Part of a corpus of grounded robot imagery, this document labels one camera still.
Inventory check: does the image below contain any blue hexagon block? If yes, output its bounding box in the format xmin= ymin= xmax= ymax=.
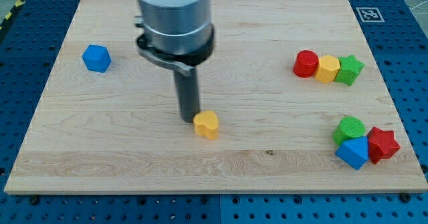
xmin=82 ymin=44 xmax=111 ymax=73

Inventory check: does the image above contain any green cylinder block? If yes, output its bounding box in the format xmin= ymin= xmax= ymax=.
xmin=332 ymin=116 xmax=366 ymax=146

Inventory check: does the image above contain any red star block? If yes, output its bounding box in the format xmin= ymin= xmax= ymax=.
xmin=366 ymin=126 xmax=401 ymax=164

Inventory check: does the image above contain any white fiducial marker tag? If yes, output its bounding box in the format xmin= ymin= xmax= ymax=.
xmin=356 ymin=7 xmax=385 ymax=23

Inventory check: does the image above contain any wooden board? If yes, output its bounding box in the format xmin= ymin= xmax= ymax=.
xmin=5 ymin=0 xmax=427 ymax=195

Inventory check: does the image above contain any green star block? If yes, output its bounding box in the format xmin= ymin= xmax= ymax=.
xmin=334 ymin=55 xmax=364 ymax=86

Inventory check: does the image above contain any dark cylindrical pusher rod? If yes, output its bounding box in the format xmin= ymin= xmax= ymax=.
xmin=174 ymin=68 xmax=200 ymax=123

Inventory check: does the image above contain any yellow hexagon block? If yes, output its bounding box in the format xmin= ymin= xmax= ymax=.
xmin=314 ymin=55 xmax=340 ymax=84

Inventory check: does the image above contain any blue triangle block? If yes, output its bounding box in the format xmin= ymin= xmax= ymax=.
xmin=335 ymin=136 xmax=368 ymax=171

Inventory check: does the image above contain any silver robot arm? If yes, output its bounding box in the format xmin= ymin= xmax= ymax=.
xmin=134 ymin=0 xmax=215 ymax=122

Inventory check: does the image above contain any red cylinder block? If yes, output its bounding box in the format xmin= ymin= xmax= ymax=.
xmin=293 ymin=50 xmax=318 ymax=78

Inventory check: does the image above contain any yellow heart block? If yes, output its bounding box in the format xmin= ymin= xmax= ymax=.
xmin=193 ymin=110 xmax=219 ymax=140

